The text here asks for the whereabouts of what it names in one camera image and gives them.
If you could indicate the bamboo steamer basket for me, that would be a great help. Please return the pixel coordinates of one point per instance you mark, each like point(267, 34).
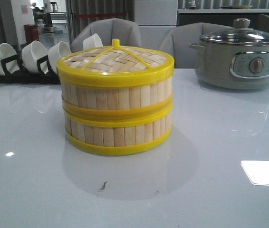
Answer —
point(116, 103)
point(120, 137)

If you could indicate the bamboo steamer lid yellow rim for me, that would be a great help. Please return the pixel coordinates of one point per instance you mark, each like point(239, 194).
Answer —
point(115, 66)

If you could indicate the grey chair right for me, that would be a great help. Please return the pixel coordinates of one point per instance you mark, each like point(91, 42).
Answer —
point(176, 42)

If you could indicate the grey chair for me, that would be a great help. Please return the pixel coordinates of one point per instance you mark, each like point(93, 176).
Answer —
point(108, 29)
point(176, 42)

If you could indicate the white bowl far right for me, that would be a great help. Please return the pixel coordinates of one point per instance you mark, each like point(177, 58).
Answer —
point(92, 41)

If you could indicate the grey chair left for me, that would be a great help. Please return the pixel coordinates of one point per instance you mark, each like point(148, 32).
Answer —
point(108, 29)

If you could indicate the white cabinet in background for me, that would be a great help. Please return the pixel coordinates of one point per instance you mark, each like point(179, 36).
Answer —
point(155, 18)

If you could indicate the grey-green electric cooking pot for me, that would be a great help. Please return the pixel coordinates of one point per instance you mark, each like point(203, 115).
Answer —
point(232, 66)

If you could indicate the red bin in background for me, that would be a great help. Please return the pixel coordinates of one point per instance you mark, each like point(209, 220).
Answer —
point(31, 33)

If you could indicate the black bowl rack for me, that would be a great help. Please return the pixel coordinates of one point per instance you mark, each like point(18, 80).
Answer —
point(45, 73)

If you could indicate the glass pot lid with knob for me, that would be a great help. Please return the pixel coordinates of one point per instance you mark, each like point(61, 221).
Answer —
point(239, 34)

